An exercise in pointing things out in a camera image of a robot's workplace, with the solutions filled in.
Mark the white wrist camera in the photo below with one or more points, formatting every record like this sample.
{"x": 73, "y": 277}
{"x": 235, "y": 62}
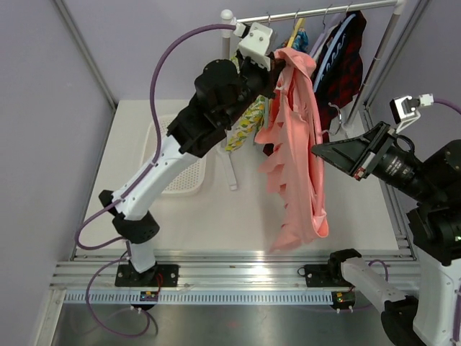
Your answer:
{"x": 255, "y": 42}
{"x": 405, "y": 110}

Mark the yellow wooden hanger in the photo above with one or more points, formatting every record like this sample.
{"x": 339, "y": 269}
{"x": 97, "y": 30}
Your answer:
{"x": 298, "y": 24}

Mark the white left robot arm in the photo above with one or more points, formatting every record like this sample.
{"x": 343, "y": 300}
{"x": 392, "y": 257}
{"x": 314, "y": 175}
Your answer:
{"x": 223, "y": 92}

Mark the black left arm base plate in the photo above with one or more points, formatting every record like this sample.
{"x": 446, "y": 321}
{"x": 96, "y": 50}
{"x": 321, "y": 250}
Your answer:
{"x": 165, "y": 275}

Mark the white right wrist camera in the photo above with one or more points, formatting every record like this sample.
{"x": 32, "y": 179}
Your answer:
{"x": 405, "y": 110}

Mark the mint green hanger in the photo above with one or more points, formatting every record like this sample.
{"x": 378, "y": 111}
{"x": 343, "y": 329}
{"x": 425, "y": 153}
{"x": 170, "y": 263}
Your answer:
{"x": 267, "y": 103}

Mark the blue floral garment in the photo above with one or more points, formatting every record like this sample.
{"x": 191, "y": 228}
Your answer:
{"x": 299, "y": 41}

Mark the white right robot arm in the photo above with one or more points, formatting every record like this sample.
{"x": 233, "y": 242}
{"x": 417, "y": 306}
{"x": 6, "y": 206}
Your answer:
{"x": 433, "y": 316}

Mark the small circuit board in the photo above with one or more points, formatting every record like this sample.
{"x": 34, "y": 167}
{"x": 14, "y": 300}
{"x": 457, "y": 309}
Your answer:
{"x": 343, "y": 300}
{"x": 149, "y": 296}

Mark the right small circuit board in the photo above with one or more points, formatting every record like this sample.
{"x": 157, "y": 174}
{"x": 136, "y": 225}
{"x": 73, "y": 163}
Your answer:
{"x": 343, "y": 300}

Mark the aluminium mounting rail frame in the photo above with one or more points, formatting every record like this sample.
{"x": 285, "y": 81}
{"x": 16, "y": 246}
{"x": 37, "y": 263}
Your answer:
{"x": 226, "y": 270}

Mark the pink pleated skirt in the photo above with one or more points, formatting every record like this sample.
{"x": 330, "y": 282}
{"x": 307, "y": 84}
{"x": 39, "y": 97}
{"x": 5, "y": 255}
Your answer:
{"x": 292, "y": 170}

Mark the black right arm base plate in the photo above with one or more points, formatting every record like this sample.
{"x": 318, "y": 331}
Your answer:
{"x": 318, "y": 276}

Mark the red black plaid garment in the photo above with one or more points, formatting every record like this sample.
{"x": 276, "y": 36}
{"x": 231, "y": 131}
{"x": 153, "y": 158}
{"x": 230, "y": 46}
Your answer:
{"x": 343, "y": 80}

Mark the white perforated plastic basket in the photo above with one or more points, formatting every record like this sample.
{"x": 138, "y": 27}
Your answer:
{"x": 190, "y": 179}

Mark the left small circuit board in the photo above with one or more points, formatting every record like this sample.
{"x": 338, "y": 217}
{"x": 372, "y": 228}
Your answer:
{"x": 149, "y": 296}

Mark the lavender hanger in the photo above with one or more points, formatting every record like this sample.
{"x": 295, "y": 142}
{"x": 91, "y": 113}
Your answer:
{"x": 331, "y": 21}

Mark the pink skirt hanger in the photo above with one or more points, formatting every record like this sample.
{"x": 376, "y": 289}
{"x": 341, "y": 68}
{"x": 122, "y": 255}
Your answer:
{"x": 319, "y": 122}

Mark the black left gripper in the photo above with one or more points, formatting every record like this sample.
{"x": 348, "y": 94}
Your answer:
{"x": 266, "y": 75}

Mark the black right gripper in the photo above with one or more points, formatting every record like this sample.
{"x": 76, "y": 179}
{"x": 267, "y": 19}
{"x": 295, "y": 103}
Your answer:
{"x": 359, "y": 158}

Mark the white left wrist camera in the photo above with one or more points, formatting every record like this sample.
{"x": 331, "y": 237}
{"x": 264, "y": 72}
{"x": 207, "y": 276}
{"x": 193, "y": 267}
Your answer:
{"x": 255, "y": 42}

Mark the yellow lemon print garment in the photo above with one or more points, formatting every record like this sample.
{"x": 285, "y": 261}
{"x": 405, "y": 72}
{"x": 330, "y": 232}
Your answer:
{"x": 249, "y": 123}

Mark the white silver clothes rack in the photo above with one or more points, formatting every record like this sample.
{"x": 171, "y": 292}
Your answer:
{"x": 228, "y": 25}

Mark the white slotted cable duct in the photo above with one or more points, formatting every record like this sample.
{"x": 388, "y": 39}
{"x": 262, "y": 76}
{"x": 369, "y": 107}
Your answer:
{"x": 202, "y": 297}

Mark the light blue hanger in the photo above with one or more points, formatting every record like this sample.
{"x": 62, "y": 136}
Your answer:
{"x": 334, "y": 46}

